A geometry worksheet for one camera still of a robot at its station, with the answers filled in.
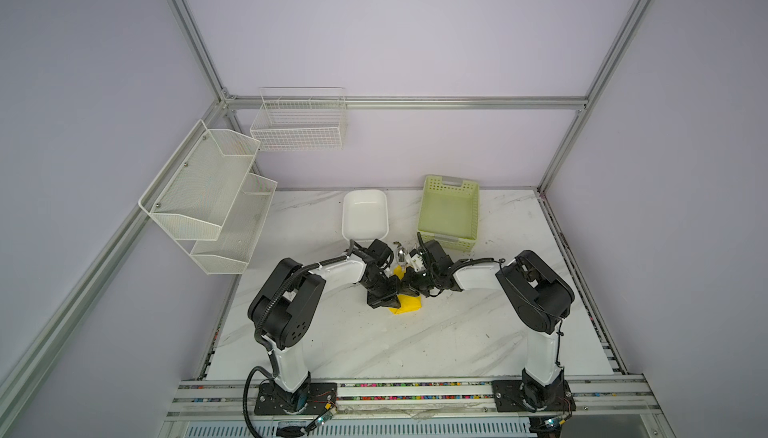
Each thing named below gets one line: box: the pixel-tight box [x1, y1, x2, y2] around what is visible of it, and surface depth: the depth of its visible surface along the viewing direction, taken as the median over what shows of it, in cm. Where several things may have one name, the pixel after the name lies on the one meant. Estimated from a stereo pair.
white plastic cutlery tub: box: [341, 189, 389, 246], surface depth 113 cm
